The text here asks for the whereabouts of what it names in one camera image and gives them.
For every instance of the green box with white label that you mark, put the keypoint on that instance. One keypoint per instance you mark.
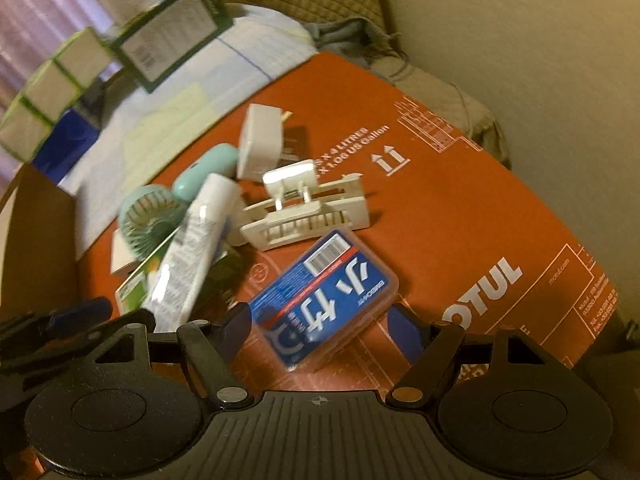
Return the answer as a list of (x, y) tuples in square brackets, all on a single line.
[(165, 40)]

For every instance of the blue plastic card box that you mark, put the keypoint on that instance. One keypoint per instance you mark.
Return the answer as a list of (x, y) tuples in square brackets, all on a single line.
[(320, 305)]

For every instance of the small green printed box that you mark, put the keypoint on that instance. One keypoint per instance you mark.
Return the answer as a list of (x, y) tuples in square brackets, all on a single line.
[(140, 285)]

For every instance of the white slotted plastic holder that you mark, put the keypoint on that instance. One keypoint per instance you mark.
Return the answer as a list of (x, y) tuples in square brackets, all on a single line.
[(345, 210)]

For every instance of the white bundle with green tape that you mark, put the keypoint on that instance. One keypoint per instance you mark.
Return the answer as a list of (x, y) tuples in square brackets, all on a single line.
[(45, 95)]

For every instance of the small white box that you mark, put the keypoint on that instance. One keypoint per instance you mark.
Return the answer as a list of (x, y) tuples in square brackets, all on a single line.
[(120, 257)]

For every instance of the teal handheld fan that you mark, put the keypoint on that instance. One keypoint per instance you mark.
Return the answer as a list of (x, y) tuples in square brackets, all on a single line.
[(200, 175)]

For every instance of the white cube socket adapter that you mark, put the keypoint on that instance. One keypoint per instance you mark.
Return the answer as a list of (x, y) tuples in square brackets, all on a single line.
[(257, 140)]

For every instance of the white flat charger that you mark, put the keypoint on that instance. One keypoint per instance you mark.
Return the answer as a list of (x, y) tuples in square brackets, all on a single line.
[(290, 175)]

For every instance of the red printed cardboard sheet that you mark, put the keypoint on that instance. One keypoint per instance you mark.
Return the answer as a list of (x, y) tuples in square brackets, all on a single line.
[(450, 200)]

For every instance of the pink curtain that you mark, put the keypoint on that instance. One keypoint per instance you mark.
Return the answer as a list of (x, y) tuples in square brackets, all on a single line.
[(30, 35)]

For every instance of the checked bedsheet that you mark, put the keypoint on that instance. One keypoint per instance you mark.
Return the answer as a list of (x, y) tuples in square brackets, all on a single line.
[(200, 80)]

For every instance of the small white pill bottle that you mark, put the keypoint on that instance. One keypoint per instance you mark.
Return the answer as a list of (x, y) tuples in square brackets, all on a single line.
[(200, 240)]

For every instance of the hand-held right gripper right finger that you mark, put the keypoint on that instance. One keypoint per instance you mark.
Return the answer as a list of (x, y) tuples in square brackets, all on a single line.
[(406, 332)]

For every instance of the beige blanket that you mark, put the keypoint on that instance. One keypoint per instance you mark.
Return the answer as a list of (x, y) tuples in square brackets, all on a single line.
[(440, 90)]

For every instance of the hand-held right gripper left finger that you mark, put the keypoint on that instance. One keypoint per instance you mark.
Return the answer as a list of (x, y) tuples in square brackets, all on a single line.
[(235, 332)]

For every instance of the brown cardboard box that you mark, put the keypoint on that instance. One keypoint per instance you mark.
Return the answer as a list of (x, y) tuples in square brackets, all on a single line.
[(35, 240)]

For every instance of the grey cloth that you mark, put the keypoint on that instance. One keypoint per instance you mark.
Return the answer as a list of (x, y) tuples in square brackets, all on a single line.
[(340, 40)]

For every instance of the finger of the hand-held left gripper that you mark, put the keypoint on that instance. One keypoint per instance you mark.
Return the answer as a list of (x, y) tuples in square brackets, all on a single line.
[(35, 360), (80, 312)]

